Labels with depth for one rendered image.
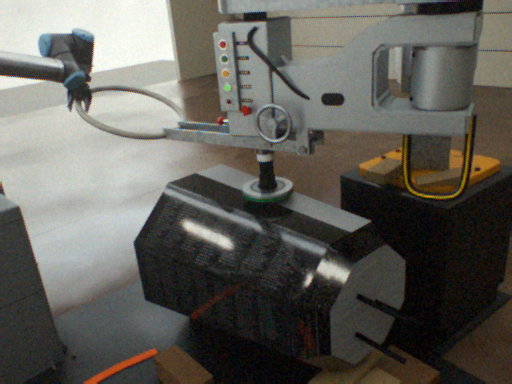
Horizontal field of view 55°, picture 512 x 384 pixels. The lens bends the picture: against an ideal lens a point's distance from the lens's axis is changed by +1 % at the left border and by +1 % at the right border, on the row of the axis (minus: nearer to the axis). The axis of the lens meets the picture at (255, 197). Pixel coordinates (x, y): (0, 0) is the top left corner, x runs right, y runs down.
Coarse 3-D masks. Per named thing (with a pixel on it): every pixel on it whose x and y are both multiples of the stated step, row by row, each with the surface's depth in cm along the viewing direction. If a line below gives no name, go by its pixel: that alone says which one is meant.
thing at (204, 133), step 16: (176, 128) 210; (192, 128) 218; (208, 128) 215; (224, 128) 211; (224, 144) 201; (240, 144) 197; (256, 144) 194; (272, 144) 191; (288, 144) 188; (320, 144) 194
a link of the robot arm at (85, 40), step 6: (72, 30) 199; (78, 30) 200; (84, 30) 203; (78, 36) 197; (84, 36) 198; (90, 36) 200; (78, 42) 198; (84, 42) 199; (90, 42) 201; (78, 48) 198; (84, 48) 200; (90, 48) 202; (78, 54) 201; (84, 54) 202; (90, 54) 204; (78, 60) 203; (84, 60) 203; (90, 60) 206
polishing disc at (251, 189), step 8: (248, 184) 210; (256, 184) 209; (280, 184) 207; (288, 184) 206; (248, 192) 202; (256, 192) 201; (264, 192) 200; (272, 192) 200; (280, 192) 199; (288, 192) 201
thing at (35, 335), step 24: (0, 216) 207; (0, 240) 210; (24, 240) 217; (0, 264) 212; (24, 264) 219; (0, 288) 214; (24, 288) 222; (0, 312) 217; (24, 312) 225; (48, 312) 233; (0, 336) 220; (24, 336) 227; (48, 336) 236; (0, 360) 222; (24, 360) 230; (48, 360) 239
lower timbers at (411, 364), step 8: (400, 352) 217; (384, 360) 213; (392, 360) 213; (408, 360) 212; (416, 360) 212; (384, 368) 209; (392, 368) 208; (400, 368) 208; (408, 368) 208; (416, 368) 207; (424, 368) 207; (432, 368) 207; (400, 376) 204; (408, 376) 204; (416, 376) 203; (424, 376) 203; (432, 376) 203
